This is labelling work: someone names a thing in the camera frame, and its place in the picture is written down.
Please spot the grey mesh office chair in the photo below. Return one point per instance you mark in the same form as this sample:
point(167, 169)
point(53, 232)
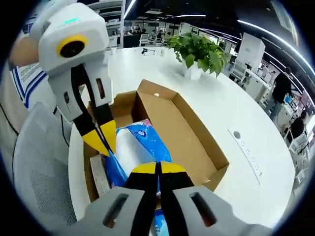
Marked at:
point(41, 159)

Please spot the metal storage shelf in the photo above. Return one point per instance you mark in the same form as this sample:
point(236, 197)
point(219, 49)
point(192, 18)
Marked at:
point(113, 14)

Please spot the small white carton box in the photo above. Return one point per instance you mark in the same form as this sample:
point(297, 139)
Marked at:
point(99, 174)

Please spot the brown cardboard shoe box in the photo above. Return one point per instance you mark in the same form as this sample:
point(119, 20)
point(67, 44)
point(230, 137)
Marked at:
point(182, 137)

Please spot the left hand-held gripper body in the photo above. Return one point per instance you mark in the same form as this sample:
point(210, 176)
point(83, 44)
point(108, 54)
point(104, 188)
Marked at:
point(81, 27)

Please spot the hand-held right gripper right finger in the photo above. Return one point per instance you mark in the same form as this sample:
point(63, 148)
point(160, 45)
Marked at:
point(222, 214)

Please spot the blue soft tissue pack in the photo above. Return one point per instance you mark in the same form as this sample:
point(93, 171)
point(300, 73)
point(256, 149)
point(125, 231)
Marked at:
point(147, 142)

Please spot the small white cup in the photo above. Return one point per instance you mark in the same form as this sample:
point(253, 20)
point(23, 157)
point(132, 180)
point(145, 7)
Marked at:
point(163, 52)
point(113, 51)

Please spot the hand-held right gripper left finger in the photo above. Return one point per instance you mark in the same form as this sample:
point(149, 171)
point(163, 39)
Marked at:
point(118, 209)

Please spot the small black table object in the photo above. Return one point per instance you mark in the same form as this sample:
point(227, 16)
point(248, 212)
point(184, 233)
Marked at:
point(147, 51)

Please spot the white table socket plate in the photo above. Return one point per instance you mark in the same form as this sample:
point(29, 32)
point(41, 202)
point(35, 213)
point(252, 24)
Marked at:
point(248, 157)

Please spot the green potted plant white pot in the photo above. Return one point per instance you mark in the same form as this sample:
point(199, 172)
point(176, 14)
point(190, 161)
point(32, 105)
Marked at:
point(197, 49)

